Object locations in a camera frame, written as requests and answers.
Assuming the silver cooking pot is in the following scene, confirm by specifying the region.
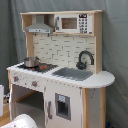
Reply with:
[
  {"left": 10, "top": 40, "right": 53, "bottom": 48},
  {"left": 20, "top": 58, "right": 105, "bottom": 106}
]
[{"left": 23, "top": 56, "right": 40, "bottom": 67}]

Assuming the grey cabinet door handle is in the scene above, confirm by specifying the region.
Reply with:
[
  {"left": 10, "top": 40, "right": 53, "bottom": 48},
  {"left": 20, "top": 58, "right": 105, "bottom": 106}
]
[{"left": 47, "top": 101, "right": 52, "bottom": 119}]

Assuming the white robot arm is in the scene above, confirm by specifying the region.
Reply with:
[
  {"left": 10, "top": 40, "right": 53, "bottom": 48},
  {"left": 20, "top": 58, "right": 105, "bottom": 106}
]
[{"left": 0, "top": 85, "right": 4, "bottom": 109}]

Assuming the grey sink basin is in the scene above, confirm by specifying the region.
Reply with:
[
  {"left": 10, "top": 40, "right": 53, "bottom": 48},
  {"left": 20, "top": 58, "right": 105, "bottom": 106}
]
[{"left": 52, "top": 67, "right": 92, "bottom": 81}]

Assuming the black stovetop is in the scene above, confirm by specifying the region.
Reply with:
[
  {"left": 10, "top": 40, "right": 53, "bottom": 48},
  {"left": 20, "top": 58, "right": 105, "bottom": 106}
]
[{"left": 20, "top": 63, "right": 57, "bottom": 73}]

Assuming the left red stove knob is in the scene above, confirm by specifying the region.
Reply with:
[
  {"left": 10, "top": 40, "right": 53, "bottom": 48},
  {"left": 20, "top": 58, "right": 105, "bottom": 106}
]
[{"left": 13, "top": 76, "right": 19, "bottom": 82}]

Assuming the toy microwave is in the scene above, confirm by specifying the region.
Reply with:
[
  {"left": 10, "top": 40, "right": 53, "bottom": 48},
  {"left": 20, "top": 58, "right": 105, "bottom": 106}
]
[{"left": 55, "top": 14, "right": 93, "bottom": 34}]

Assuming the grey range hood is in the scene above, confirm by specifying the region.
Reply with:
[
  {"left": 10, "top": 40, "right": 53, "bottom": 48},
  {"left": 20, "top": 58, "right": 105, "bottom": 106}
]
[{"left": 25, "top": 15, "right": 54, "bottom": 34}]

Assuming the red stove knob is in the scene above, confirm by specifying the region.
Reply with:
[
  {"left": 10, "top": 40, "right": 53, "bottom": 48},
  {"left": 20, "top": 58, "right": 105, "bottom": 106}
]
[
  {"left": 32, "top": 81, "right": 37, "bottom": 87},
  {"left": 13, "top": 76, "right": 19, "bottom": 82}
]

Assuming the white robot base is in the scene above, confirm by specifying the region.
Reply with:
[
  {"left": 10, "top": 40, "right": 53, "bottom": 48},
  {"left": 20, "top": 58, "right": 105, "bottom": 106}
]
[{"left": 0, "top": 114, "right": 38, "bottom": 128}]

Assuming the black faucet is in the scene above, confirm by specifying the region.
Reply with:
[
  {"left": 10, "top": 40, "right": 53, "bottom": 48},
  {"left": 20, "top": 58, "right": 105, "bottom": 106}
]
[{"left": 76, "top": 50, "right": 94, "bottom": 70}]

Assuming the right red stove knob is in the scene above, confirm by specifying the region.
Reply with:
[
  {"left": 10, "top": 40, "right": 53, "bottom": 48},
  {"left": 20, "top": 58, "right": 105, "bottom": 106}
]
[{"left": 32, "top": 81, "right": 37, "bottom": 87}]

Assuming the wooden toy kitchen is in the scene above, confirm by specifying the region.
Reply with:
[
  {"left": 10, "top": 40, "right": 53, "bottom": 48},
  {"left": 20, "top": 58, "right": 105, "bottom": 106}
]
[{"left": 8, "top": 10, "right": 115, "bottom": 128}]

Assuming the grey ice dispenser panel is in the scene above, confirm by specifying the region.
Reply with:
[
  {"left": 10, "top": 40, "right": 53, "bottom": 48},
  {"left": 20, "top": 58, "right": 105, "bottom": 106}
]
[{"left": 55, "top": 93, "right": 71, "bottom": 120}]

